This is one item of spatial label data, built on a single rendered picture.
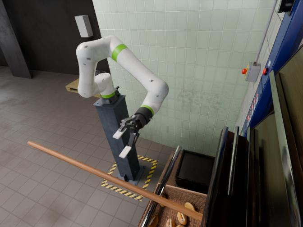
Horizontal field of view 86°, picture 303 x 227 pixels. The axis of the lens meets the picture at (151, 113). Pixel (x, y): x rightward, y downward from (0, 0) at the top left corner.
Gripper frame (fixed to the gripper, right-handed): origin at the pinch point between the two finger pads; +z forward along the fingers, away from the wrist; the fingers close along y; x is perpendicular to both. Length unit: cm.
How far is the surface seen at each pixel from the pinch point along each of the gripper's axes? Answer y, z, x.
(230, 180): -5.5, 2.1, -46.0
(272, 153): -13, -7, -56
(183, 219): 77, -9, -31
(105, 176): 21.4, 6.8, 10.1
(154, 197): 21.0, 6.4, -19.1
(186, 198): 75, -23, -29
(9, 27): 3, -242, 528
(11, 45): 47, -233, 550
